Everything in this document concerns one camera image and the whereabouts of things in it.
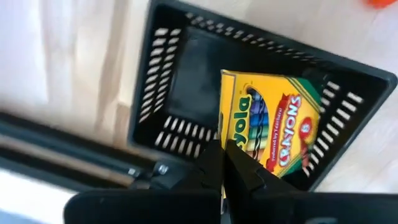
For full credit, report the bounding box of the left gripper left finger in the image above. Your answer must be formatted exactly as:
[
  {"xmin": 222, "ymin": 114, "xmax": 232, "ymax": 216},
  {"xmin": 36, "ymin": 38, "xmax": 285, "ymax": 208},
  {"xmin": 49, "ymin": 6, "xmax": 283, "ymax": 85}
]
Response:
[{"xmin": 169, "ymin": 139, "xmax": 224, "ymax": 191}]

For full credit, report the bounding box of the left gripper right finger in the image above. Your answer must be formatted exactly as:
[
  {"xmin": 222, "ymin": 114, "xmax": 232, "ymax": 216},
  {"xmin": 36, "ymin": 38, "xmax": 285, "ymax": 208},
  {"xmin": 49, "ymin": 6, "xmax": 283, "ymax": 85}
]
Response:
[{"xmin": 224, "ymin": 139, "xmax": 301, "ymax": 200}]

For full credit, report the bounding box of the Crayola crayon box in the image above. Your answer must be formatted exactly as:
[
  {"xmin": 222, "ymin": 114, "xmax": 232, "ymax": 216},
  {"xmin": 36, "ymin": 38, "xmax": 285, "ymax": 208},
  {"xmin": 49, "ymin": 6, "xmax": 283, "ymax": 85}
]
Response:
[{"xmin": 217, "ymin": 68, "xmax": 323, "ymax": 200}]

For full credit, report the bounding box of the black plastic basket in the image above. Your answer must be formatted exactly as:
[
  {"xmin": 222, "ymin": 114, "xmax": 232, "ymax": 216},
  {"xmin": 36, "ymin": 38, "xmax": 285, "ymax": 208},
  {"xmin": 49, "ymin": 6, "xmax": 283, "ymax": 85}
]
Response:
[{"xmin": 127, "ymin": 0, "xmax": 398, "ymax": 192}]

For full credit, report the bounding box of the orange silicone wristband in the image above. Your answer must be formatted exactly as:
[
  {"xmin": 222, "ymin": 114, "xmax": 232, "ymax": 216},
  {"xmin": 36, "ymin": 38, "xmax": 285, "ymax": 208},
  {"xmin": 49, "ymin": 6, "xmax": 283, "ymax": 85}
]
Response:
[{"xmin": 365, "ymin": 0, "xmax": 397, "ymax": 9}]

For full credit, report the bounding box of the black aluminium table frame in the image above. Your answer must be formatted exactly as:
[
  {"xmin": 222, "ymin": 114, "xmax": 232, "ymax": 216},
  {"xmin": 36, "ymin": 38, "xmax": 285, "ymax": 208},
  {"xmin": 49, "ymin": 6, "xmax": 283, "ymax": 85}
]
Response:
[{"xmin": 0, "ymin": 110, "xmax": 193, "ymax": 192}]

